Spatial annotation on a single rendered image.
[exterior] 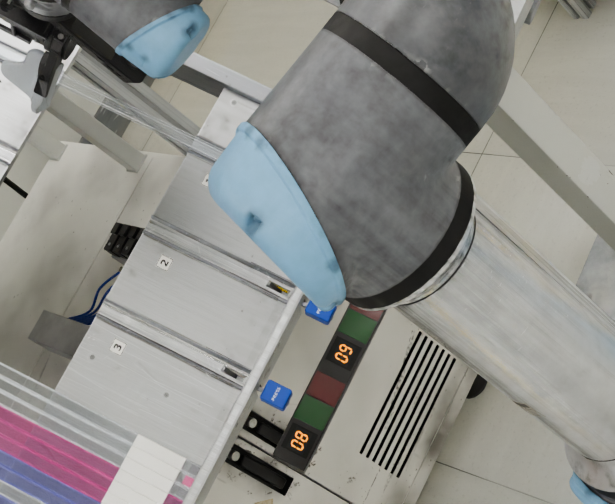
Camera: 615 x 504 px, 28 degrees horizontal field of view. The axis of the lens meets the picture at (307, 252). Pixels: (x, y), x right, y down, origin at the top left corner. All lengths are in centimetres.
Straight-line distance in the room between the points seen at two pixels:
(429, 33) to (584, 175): 119
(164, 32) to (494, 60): 41
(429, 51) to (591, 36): 179
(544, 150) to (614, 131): 51
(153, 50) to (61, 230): 106
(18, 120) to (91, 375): 32
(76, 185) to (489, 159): 81
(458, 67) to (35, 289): 143
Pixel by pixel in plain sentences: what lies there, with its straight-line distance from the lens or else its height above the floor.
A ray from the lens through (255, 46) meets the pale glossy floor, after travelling 329.
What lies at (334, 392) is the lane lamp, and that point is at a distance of 142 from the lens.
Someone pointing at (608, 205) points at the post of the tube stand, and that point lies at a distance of 196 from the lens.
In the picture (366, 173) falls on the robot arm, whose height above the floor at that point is 115.
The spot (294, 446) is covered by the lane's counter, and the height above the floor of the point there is 66.
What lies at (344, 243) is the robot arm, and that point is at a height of 113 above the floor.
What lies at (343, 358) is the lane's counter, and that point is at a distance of 142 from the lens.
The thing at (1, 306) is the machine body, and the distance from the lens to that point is 216.
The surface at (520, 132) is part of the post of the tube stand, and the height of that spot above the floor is 42.
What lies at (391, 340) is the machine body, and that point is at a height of 27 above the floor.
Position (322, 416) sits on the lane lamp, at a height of 65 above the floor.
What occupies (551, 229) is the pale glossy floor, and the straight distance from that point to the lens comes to 227.
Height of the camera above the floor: 158
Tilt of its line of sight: 36 degrees down
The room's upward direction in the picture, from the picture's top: 53 degrees counter-clockwise
